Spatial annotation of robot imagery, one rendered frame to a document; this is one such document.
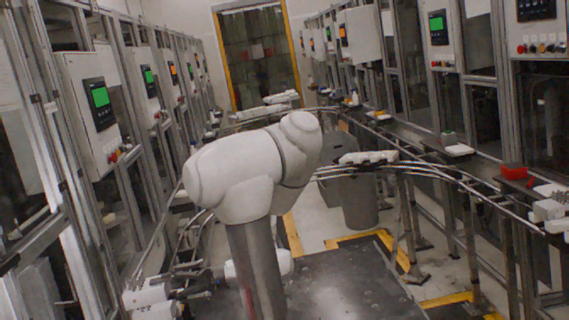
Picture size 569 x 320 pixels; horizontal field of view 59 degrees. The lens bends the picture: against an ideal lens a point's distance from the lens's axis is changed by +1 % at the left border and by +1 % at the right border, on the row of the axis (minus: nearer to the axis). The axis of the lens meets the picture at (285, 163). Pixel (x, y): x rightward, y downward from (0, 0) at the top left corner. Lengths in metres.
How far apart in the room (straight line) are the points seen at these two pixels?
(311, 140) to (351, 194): 3.26
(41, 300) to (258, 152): 1.04
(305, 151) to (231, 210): 0.20
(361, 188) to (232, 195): 3.33
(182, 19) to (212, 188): 8.69
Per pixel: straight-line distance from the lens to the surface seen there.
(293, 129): 1.06
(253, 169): 1.02
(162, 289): 1.58
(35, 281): 1.82
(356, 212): 4.38
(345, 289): 2.11
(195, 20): 9.61
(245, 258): 1.09
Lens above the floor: 1.68
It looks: 13 degrees down
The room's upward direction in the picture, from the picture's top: 11 degrees counter-clockwise
